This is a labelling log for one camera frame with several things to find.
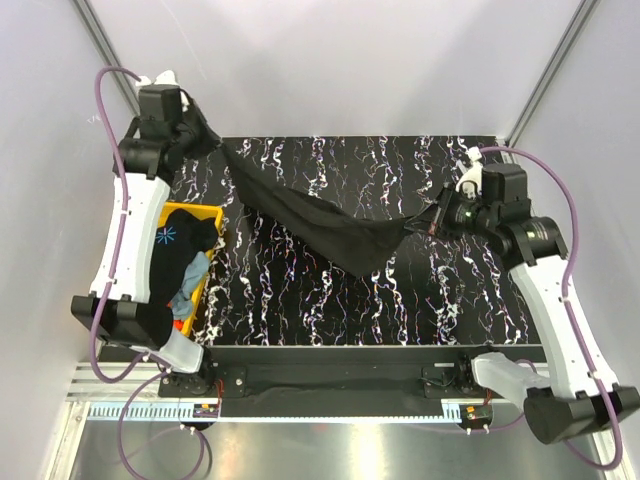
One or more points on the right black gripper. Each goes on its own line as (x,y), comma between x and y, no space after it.
(445,199)

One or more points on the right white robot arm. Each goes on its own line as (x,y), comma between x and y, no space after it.
(581,394)

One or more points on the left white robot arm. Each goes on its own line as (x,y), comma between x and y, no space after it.
(147,252)

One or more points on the yellow plastic bin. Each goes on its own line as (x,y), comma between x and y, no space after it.
(200,212)

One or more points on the black t-shirt with blue print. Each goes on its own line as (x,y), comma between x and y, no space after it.
(176,245)

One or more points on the grey-blue t-shirt in bin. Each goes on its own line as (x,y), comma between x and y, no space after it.
(182,304)

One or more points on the right small connector box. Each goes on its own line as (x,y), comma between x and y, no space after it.
(478,413)

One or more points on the small connector box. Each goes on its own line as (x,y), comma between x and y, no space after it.
(206,411)
(478,413)

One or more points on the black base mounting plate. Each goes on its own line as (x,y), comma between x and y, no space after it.
(321,383)

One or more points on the left small connector box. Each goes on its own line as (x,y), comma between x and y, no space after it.
(206,411)

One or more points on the left aluminium frame post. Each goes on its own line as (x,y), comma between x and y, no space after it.
(100,39)

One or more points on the aluminium frame post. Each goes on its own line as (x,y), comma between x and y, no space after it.
(100,39)
(568,40)

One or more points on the right aluminium frame post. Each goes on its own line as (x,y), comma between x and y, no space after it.
(568,40)

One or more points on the aluminium front rail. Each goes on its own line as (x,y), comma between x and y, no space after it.
(86,386)

